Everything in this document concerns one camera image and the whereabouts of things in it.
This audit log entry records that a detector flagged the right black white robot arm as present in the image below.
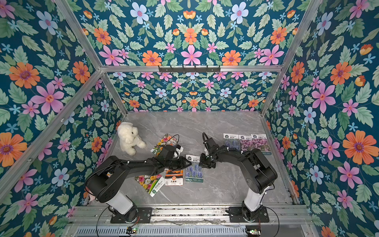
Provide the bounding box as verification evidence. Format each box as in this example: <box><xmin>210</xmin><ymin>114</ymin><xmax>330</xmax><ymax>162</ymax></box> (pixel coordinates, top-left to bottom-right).
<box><xmin>199</xmin><ymin>133</ymin><xmax>278</xmax><ymax>222</ymax></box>

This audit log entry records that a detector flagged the orange marigold seed packet lower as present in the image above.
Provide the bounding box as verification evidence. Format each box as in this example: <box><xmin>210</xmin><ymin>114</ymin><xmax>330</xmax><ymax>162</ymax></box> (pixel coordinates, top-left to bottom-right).
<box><xmin>164</xmin><ymin>169</ymin><xmax>184</xmax><ymax>186</ymax></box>

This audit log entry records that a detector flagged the black hook rail on wall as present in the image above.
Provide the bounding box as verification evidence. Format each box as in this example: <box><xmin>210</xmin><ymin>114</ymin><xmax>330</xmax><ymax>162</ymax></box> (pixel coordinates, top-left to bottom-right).
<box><xmin>158</xmin><ymin>66</ymin><xmax>221</xmax><ymax>73</ymax></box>

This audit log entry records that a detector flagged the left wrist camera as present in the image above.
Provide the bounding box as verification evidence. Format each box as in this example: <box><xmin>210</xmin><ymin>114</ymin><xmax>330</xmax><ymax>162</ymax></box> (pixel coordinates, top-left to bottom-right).
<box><xmin>174</xmin><ymin>145</ymin><xmax>184</xmax><ymax>158</ymax></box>

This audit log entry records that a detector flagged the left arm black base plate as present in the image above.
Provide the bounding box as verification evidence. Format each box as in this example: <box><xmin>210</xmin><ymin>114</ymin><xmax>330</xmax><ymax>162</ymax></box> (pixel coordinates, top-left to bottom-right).
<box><xmin>110</xmin><ymin>207</ymin><xmax>153</xmax><ymax>224</ymax></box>

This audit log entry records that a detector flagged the lavender seed packet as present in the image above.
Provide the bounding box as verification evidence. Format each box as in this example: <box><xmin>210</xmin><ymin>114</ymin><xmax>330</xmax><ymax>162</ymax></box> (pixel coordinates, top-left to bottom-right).
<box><xmin>185</xmin><ymin>155</ymin><xmax>204</xmax><ymax>183</ymax></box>
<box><xmin>223</xmin><ymin>133</ymin><xmax>241</xmax><ymax>151</ymax></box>

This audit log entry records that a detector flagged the mixed flowers seed packet top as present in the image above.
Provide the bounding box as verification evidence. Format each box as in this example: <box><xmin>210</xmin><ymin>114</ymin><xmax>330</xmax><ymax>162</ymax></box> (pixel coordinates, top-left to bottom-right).
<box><xmin>151</xmin><ymin>134</ymin><xmax>178</xmax><ymax>155</ymax></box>

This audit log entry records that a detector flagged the white slotted cable duct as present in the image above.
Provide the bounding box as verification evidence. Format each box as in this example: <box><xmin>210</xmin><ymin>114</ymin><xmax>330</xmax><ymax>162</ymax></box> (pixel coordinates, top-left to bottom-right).
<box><xmin>75</xmin><ymin>226</ymin><xmax>247</xmax><ymax>237</ymax></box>

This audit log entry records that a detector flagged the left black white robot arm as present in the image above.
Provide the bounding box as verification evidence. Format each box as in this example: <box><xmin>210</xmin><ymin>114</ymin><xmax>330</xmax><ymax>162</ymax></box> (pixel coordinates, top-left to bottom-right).
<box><xmin>85</xmin><ymin>145</ymin><xmax>191</xmax><ymax>223</ymax></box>

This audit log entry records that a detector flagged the pink flowers seed packet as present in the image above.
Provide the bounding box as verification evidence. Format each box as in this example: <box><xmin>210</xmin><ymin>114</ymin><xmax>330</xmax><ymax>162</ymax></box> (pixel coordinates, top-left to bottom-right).
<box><xmin>251</xmin><ymin>134</ymin><xmax>272</xmax><ymax>155</ymax></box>
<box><xmin>239</xmin><ymin>135</ymin><xmax>256</xmax><ymax>152</ymax></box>

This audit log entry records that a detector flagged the aluminium front rail frame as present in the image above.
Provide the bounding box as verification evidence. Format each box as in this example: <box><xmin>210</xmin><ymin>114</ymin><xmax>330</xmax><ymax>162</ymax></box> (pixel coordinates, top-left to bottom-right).
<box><xmin>68</xmin><ymin>203</ymin><xmax>313</xmax><ymax>225</ymax></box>

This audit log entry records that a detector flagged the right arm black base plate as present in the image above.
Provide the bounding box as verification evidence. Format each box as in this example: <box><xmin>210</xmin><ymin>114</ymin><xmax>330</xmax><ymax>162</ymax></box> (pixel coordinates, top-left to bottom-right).
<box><xmin>226</xmin><ymin>206</ymin><xmax>269</xmax><ymax>223</ymax></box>

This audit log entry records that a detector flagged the pink plush pig toy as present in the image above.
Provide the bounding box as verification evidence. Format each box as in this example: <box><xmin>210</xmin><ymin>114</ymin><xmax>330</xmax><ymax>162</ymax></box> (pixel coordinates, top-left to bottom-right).
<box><xmin>83</xmin><ymin>191</ymin><xmax>95</xmax><ymax>202</ymax></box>

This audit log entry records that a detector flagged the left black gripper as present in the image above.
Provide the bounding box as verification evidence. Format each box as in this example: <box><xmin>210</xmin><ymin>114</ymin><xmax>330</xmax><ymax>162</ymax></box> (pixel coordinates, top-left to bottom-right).
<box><xmin>164</xmin><ymin>156</ymin><xmax>193</xmax><ymax>171</ymax></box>

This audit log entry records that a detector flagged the white plush teddy bear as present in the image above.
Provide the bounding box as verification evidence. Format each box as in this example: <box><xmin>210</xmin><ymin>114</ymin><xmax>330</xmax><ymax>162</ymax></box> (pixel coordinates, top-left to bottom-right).
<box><xmin>117</xmin><ymin>122</ymin><xmax>146</xmax><ymax>156</ymax></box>

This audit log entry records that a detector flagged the colourful roses seed packet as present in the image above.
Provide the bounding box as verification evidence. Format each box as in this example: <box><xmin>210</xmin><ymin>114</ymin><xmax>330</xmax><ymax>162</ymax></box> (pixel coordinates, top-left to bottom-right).
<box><xmin>135</xmin><ymin>174</ymin><xmax>165</xmax><ymax>197</ymax></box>

